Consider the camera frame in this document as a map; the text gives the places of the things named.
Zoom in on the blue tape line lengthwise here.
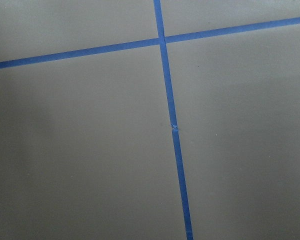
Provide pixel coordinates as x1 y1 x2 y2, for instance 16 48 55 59
153 0 194 240

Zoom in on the blue tape line crosswise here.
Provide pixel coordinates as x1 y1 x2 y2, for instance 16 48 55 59
0 17 300 69

